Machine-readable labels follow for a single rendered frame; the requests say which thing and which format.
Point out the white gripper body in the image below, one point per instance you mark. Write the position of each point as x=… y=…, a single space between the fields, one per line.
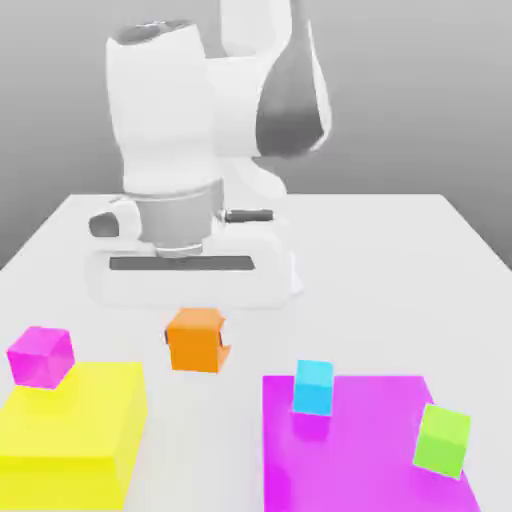
x=256 y=284

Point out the small orange cube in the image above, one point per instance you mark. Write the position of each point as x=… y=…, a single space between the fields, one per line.
x=192 y=344

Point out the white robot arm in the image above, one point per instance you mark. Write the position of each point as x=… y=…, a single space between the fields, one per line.
x=160 y=120

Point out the small cyan cube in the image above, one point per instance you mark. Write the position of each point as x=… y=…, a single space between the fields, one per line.
x=314 y=388

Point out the small magenta cube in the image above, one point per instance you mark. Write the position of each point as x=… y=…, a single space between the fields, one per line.
x=40 y=358

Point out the small green cube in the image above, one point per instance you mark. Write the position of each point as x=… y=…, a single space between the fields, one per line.
x=442 y=442

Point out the large magenta box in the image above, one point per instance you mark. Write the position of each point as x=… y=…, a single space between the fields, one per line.
x=360 y=456

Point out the large yellow box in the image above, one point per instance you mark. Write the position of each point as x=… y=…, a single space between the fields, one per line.
x=64 y=440

